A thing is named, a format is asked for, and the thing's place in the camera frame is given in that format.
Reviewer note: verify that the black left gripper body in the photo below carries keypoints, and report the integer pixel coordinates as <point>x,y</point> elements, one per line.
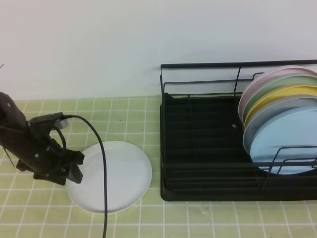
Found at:
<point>40,149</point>

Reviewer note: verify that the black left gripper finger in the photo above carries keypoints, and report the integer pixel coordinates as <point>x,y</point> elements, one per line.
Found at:
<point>74,174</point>
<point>60,180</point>

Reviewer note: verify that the white round plate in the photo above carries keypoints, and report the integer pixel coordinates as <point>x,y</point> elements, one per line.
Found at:
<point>117,186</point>

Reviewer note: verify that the pink plate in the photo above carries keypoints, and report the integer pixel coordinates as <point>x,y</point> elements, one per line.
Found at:
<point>267,77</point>

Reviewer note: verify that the light blue plate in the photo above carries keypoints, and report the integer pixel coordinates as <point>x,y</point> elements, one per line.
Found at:
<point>288,137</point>

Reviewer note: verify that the green plate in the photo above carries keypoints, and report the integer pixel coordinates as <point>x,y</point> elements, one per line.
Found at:
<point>278,82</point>

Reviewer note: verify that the yellow plate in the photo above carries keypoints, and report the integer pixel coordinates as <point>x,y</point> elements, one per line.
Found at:
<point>279,93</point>

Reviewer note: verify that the grey plate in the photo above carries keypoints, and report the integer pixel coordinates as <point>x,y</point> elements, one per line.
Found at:
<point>273,109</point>

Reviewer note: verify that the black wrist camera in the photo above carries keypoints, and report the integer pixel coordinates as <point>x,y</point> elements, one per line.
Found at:
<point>57,119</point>

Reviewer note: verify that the black wire dish rack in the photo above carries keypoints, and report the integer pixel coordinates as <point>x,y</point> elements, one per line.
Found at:
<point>201,139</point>

